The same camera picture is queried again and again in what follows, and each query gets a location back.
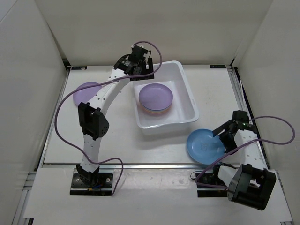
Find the blue plate front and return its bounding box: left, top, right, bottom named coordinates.
left=186, top=129, right=225, bottom=165

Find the purple plate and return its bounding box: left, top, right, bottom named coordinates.
left=73, top=85, right=102, bottom=107
left=138, top=83, right=173, bottom=102

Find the white plastic bin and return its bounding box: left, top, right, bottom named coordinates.
left=131, top=61, right=199, bottom=135

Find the light blue plate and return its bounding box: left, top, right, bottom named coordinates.
left=140, top=101, right=173, bottom=112

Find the orange plate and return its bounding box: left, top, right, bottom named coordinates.
left=143, top=108, right=169, bottom=115

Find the cream plate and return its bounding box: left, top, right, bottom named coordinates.
left=141, top=105, right=172, bottom=114

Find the pink plate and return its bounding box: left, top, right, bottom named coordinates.
left=146, top=111, right=166, bottom=116

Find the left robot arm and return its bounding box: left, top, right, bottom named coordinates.
left=76, top=41, right=156, bottom=188

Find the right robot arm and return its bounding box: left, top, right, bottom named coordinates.
left=210, top=110, right=276, bottom=210

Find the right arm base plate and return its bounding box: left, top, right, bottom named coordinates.
left=196, top=171, right=236, bottom=200

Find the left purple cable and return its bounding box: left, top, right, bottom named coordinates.
left=54, top=41, right=163, bottom=196

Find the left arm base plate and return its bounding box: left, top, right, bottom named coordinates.
left=69, top=169, right=114, bottom=196

